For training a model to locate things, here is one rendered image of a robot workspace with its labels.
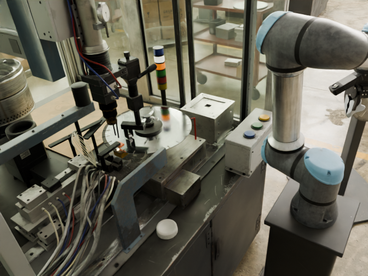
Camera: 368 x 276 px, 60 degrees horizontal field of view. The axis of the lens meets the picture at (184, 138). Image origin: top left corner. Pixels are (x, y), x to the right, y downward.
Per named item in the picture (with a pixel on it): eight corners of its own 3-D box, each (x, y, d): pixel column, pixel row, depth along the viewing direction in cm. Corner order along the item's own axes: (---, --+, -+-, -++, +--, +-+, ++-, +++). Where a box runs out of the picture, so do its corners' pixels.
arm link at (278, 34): (292, 188, 106) (299, 28, 71) (258, 166, 116) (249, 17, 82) (315, 168, 110) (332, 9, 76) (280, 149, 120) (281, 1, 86)
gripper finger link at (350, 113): (363, 120, 126) (369, 99, 121) (349, 121, 126) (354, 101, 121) (359, 116, 129) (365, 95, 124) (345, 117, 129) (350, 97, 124)
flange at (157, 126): (137, 120, 127) (136, 114, 126) (164, 119, 126) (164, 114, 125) (131, 135, 118) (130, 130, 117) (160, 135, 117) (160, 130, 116)
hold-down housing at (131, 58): (138, 104, 112) (128, 47, 101) (147, 108, 110) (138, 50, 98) (125, 110, 109) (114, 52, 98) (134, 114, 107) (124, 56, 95)
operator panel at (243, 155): (253, 135, 148) (255, 107, 140) (276, 142, 143) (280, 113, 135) (224, 169, 130) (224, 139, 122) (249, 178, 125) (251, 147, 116)
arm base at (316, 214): (341, 205, 110) (348, 184, 105) (330, 235, 100) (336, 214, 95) (298, 189, 118) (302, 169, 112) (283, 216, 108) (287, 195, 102)
